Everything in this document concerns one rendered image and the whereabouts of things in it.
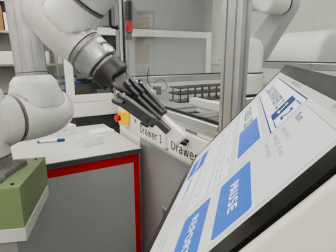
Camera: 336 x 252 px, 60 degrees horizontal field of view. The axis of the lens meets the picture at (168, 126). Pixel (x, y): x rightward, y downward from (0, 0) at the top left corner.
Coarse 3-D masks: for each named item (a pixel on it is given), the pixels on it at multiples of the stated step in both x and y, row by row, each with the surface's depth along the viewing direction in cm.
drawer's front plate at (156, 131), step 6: (138, 120) 148; (138, 126) 149; (144, 126) 142; (156, 126) 131; (138, 132) 150; (144, 132) 143; (150, 132) 137; (156, 132) 132; (162, 132) 126; (150, 138) 138; (156, 138) 132; (162, 138) 127; (156, 144) 133; (162, 144) 128
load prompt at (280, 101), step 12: (276, 84) 52; (288, 84) 43; (264, 96) 53; (276, 96) 44; (288, 96) 37; (300, 96) 32; (264, 108) 44; (276, 108) 38; (288, 108) 33; (276, 120) 33
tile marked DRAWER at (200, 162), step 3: (207, 150) 62; (204, 153) 63; (201, 156) 63; (204, 156) 59; (198, 159) 63; (201, 159) 60; (204, 159) 56; (198, 162) 60; (201, 162) 57; (195, 165) 60; (198, 165) 57; (201, 165) 54; (192, 168) 61; (195, 168) 57; (198, 168) 54; (192, 171) 57; (195, 171) 54; (189, 174) 58; (192, 174) 55; (189, 177) 55; (186, 180) 55
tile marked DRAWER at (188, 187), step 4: (196, 172) 52; (192, 176) 53; (196, 176) 49; (188, 180) 53; (192, 180) 50; (184, 184) 54; (188, 184) 50; (192, 184) 47; (184, 188) 50; (188, 188) 47; (192, 188) 44; (180, 192) 51; (184, 192) 47; (188, 192) 44; (180, 196) 48; (184, 196) 45; (180, 200) 45; (176, 204) 45
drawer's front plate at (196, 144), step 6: (186, 132) 112; (168, 138) 122; (186, 138) 110; (192, 138) 106; (198, 138) 104; (168, 144) 123; (180, 144) 114; (186, 144) 110; (192, 144) 107; (198, 144) 104; (204, 144) 100; (168, 150) 124; (174, 150) 119; (180, 150) 115; (186, 150) 111; (192, 150) 107; (198, 150) 104; (180, 156) 115
